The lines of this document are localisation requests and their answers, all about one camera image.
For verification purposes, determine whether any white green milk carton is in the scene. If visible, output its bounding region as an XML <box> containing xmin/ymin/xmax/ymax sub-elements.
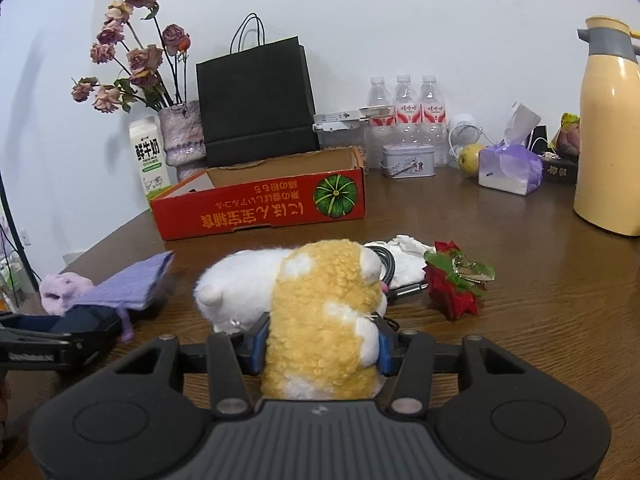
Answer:
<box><xmin>129</xmin><ymin>116</ymin><xmax>171</xmax><ymax>203</ymax></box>

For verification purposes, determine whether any purple cloth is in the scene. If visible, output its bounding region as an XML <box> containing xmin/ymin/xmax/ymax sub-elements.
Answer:
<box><xmin>70</xmin><ymin>252</ymin><xmax>174</xmax><ymax>342</ymax></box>

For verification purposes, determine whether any white cloth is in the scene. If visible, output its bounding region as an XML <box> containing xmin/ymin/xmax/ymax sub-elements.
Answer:
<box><xmin>366</xmin><ymin>234</ymin><xmax>435</xmax><ymax>290</ymax></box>

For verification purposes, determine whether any clear plastic food container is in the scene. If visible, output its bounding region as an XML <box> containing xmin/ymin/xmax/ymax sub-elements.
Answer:
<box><xmin>314</xmin><ymin>122</ymin><xmax>366</xmax><ymax>150</ymax></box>

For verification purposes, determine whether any cream thermos jug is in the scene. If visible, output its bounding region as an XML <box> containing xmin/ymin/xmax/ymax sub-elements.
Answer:
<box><xmin>574</xmin><ymin>15</ymin><xmax>639</xmax><ymax>237</ymax></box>

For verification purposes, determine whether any small decorated tin box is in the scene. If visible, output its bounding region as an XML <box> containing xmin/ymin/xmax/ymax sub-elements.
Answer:
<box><xmin>380</xmin><ymin>144</ymin><xmax>435</xmax><ymax>180</ymax></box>

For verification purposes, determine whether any white red flat box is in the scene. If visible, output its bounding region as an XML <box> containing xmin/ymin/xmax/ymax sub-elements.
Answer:
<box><xmin>314</xmin><ymin>105</ymin><xmax>395</xmax><ymax>125</ymax></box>

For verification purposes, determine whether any purple textured ceramic vase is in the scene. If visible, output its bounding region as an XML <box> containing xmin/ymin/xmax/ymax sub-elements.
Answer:
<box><xmin>158</xmin><ymin>101</ymin><xmax>206</xmax><ymax>182</ymax></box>

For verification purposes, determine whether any red cardboard pumpkin box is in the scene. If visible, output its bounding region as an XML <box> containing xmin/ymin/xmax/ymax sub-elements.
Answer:
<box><xmin>151</xmin><ymin>146</ymin><xmax>366</xmax><ymax>242</ymax></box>

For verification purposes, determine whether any black cable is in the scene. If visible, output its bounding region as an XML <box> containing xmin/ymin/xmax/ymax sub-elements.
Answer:
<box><xmin>364</xmin><ymin>242</ymin><xmax>431</xmax><ymax>306</ymax></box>

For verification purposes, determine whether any black paper shopping bag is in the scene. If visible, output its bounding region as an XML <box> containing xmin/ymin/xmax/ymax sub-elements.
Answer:
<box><xmin>196</xmin><ymin>13</ymin><xmax>319</xmax><ymax>168</ymax></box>

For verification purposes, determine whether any black small gift box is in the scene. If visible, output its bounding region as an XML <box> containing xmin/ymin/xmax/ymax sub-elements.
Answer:
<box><xmin>541</xmin><ymin>157</ymin><xmax>578</xmax><ymax>185</ymax></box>

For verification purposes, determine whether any water bottle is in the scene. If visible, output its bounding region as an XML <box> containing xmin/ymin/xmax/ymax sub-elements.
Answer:
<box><xmin>420</xmin><ymin>75</ymin><xmax>448</xmax><ymax>167</ymax></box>
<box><xmin>367</xmin><ymin>76</ymin><xmax>395</xmax><ymax>170</ymax></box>
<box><xmin>394</xmin><ymin>74</ymin><xmax>421</xmax><ymax>145</ymax></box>

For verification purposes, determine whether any left water bottle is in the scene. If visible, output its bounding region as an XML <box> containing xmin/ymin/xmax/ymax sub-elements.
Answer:
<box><xmin>367</xmin><ymin>76</ymin><xmax>395</xmax><ymax>170</ymax></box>

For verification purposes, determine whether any white round device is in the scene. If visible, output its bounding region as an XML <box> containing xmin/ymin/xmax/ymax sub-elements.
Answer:
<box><xmin>447</xmin><ymin>114</ymin><xmax>483</xmax><ymax>160</ymax></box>

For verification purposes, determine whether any yellow white plush hamster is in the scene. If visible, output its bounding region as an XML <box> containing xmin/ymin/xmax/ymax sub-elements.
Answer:
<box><xmin>194</xmin><ymin>240</ymin><xmax>387</xmax><ymax>401</ymax></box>

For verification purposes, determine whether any purple plush heart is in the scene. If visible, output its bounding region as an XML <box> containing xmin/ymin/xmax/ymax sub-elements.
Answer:
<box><xmin>39</xmin><ymin>272</ymin><xmax>94</xmax><ymax>316</ymax></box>

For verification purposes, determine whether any right water bottle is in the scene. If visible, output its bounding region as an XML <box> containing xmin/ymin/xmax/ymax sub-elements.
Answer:
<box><xmin>420</xmin><ymin>75</ymin><xmax>448</xmax><ymax>167</ymax></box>

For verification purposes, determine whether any purple tissue pack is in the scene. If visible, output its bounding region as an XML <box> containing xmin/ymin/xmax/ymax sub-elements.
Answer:
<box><xmin>478</xmin><ymin>103</ymin><xmax>542</xmax><ymax>196</ymax></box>

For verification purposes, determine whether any yellow green apple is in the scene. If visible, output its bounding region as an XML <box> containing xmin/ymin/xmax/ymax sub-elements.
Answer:
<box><xmin>457</xmin><ymin>143</ymin><xmax>485</xmax><ymax>177</ymax></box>

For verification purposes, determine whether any dried rose bouquet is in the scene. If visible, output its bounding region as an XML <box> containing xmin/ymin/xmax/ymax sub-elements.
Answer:
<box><xmin>70</xmin><ymin>0</ymin><xmax>191</xmax><ymax>114</ymax></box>

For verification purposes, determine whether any pink bud ornament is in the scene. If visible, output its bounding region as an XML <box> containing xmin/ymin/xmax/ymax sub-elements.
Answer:
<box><xmin>550</xmin><ymin>113</ymin><xmax>580</xmax><ymax>158</ymax></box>

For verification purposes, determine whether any red artificial rose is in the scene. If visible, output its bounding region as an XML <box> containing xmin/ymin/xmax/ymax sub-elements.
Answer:
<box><xmin>423</xmin><ymin>240</ymin><xmax>496</xmax><ymax>321</ymax></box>

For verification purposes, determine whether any middle water bottle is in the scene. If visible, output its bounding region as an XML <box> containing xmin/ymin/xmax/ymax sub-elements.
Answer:
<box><xmin>394</xmin><ymin>74</ymin><xmax>421</xmax><ymax>145</ymax></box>

